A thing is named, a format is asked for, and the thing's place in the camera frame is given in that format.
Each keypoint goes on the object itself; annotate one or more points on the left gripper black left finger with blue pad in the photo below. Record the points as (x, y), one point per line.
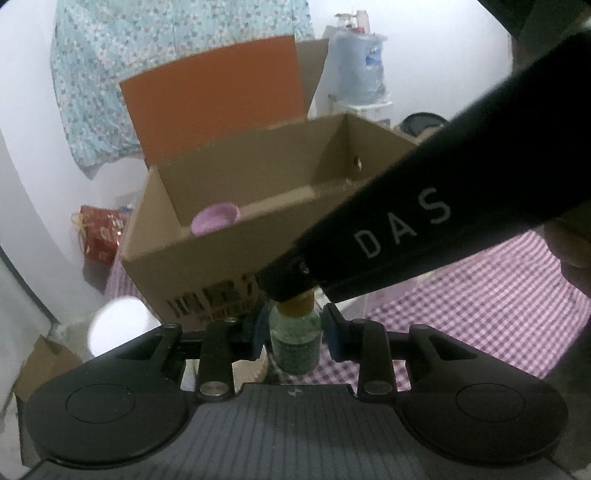
(225, 342)

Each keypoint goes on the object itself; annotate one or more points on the small cardboard box on floor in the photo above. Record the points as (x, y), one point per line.
(47, 361)

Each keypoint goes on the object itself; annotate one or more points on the green dropper bottle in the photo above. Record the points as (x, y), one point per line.
(296, 334)

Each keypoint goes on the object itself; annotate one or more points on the pink round lid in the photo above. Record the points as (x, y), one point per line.
(214, 217)

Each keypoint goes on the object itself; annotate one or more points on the gold lid dark jar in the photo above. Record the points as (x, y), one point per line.
(249, 372)

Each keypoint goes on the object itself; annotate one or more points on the person's right hand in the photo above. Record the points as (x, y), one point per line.
(573, 252)

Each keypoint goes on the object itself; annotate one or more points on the purple checkered tablecloth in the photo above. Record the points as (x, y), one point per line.
(511, 302)

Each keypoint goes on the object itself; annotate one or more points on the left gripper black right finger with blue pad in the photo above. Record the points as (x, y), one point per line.
(366, 343)

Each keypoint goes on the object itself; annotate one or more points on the red gift bag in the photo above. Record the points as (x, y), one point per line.
(100, 232)

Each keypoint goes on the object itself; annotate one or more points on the blue water jug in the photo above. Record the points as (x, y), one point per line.
(355, 79)

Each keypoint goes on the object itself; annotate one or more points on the orange cardboard board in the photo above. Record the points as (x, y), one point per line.
(187, 103)

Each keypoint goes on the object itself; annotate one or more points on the brown cardboard box with print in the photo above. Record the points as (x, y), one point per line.
(283, 180)

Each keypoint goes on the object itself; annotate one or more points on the white cylindrical bottle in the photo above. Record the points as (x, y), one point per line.
(117, 322)

